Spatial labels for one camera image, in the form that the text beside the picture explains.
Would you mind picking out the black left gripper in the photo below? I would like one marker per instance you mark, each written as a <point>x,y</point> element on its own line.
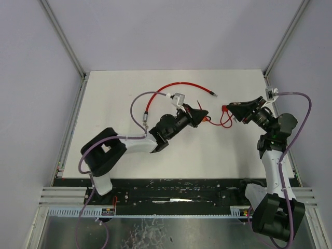
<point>191,116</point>

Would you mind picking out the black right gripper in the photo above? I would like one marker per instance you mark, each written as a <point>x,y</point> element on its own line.
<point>252,112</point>

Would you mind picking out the red cable padlock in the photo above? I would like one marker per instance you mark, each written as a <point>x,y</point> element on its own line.
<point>226,118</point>
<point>209,118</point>

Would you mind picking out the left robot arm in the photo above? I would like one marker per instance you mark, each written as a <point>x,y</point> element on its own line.
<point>103,152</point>

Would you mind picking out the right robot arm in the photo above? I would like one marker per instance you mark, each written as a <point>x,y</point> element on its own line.
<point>277,213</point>

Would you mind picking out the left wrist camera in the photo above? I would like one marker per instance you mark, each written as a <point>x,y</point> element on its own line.
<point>178,100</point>

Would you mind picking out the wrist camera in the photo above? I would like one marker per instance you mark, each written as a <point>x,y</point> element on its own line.
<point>271,94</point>
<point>178,100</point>

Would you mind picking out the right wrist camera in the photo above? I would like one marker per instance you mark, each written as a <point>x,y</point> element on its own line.
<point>271,94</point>

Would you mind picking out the thick red cable lock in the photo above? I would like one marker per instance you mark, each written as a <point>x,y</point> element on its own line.
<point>180,85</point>

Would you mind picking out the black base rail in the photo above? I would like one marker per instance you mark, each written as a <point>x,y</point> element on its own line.
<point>175,197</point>

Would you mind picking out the left aluminium frame post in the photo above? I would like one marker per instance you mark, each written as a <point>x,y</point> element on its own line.
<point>62,37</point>

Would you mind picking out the aluminium frame post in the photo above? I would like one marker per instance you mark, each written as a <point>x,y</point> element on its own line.
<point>62,37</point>
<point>286,36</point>

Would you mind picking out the right aluminium frame post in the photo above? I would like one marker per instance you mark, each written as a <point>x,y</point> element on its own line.
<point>286,36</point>

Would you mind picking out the grey slotted cable duct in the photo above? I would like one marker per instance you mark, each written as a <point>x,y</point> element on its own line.
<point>99,212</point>

